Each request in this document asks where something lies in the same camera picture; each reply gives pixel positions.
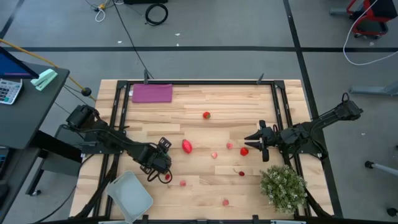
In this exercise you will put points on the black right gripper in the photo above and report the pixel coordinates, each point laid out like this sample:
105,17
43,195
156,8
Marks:
270,137

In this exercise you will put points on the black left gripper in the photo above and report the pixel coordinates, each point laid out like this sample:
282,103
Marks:
155,160

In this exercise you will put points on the bright red strawberry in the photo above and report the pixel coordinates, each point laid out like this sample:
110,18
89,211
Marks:
244,151

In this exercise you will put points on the small dark red fruit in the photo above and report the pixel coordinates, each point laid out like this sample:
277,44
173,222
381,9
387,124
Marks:
167,177

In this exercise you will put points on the small pink produce piece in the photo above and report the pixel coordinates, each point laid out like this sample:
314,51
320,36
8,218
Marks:
229,145
214,155

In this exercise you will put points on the white plastic bin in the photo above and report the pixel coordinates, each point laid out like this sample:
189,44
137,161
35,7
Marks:
130,196

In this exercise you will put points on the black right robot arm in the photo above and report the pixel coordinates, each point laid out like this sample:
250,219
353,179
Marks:
326,116

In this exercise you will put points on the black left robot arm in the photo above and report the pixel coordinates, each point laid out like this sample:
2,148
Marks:
102,130

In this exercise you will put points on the large oblong red fruit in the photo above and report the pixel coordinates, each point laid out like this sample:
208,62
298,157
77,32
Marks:
186,146

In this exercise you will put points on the pink candy lower left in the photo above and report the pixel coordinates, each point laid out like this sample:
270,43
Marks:
183,183

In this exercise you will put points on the pink candy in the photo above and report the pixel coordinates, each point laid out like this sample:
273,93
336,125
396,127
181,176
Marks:
225,202
183,183

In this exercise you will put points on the dark red cherry with stem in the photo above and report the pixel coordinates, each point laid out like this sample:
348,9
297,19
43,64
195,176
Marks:
241,173

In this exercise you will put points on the potted green plant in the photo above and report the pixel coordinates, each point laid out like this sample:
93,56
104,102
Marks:
283,189

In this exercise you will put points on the red strawberry with green cap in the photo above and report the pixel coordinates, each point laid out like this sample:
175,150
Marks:
207,115

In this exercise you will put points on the purple folded cloth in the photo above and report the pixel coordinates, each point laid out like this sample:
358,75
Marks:
152,93

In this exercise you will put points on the pink candy bottom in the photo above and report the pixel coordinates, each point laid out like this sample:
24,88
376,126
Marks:
225,202

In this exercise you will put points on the black round knob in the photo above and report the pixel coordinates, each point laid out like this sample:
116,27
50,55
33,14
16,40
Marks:
86,91

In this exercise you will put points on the grey stand foot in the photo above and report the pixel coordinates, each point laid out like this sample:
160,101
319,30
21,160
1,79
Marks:
373,90

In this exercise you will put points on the grey pole with black tip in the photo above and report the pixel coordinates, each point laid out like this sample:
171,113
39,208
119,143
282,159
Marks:
382,168

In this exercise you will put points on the black office desk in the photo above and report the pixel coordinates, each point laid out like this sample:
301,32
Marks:
28,118

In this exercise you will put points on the mint green stapler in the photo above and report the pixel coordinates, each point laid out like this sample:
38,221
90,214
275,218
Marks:
44,79

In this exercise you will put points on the black caster wheel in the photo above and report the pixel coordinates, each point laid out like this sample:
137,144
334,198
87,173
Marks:
392,212

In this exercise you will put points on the red and black cart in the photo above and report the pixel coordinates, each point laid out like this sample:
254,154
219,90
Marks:
370,31

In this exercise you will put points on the white desk calculator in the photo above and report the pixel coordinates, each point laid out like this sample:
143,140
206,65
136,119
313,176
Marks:
9,91

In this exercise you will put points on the computer monitor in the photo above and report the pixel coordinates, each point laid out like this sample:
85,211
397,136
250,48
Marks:
12,67

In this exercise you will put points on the black camera mast clamp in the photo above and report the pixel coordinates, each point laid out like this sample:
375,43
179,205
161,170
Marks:
146,77
260,79

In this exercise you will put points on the black metal table frame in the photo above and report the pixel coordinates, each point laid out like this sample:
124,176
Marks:
202,82

